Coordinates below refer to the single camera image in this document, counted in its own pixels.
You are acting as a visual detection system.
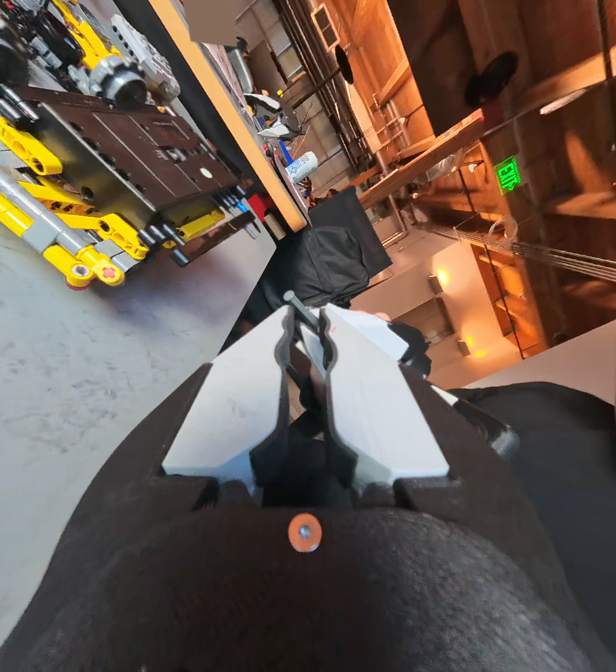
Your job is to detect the white drink can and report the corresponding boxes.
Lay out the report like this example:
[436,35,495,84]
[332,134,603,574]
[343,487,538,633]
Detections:
[286,151,319,184]

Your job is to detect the grey desk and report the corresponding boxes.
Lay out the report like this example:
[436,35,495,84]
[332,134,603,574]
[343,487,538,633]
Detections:
[0,68,278,641]

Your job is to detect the wooden table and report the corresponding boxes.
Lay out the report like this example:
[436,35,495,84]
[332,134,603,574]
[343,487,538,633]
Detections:
[147,0,309,233]

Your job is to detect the small black pin connector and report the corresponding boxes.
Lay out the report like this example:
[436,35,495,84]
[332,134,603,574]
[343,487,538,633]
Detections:
[284,291,320,330]

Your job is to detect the grey motor block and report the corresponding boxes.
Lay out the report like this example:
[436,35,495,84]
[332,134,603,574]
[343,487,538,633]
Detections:
[109,15,181,100]

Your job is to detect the pile of yellow beams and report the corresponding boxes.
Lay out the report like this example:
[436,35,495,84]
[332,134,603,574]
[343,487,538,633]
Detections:
[50,0,125,69]

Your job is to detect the black chair backrest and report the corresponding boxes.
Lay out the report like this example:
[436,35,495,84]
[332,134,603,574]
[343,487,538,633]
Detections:
[308,186,393,284]

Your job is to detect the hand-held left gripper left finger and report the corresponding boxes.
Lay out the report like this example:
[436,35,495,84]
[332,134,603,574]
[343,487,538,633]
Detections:
[162,306,291,490]

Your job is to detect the yellow toy vehicle model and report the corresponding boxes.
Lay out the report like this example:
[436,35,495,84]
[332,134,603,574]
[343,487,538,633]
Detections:
[0,10,267,289]

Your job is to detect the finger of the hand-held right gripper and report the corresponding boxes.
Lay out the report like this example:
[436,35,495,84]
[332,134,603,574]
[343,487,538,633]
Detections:
[339,307,410,364]
[295,325,331,392]

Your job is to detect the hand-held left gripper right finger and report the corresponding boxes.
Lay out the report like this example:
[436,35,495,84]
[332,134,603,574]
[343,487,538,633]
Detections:
[321,304,450,491]

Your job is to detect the green exit sign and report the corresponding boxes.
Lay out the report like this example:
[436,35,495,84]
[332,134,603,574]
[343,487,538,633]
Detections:
[493,156,522,196]

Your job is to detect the white black tool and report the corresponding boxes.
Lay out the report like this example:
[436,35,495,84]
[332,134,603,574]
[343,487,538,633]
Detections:
[244,92,300,141]

